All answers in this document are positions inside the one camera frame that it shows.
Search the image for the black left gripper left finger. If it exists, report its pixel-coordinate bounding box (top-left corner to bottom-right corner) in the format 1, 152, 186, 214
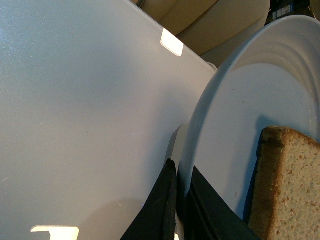
121, 159, 177, 240

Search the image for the slice of bread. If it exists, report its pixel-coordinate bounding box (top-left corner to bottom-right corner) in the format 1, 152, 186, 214
248, 126, 320, 240

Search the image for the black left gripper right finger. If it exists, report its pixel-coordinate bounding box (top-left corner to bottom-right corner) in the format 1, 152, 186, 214
177, 167, 259, 240

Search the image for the beige chair left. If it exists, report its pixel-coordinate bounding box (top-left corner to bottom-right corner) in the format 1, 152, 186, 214
133, 0, 270, 67

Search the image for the white round plate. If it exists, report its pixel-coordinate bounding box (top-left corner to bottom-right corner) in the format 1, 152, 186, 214
178, 15, 320, 220

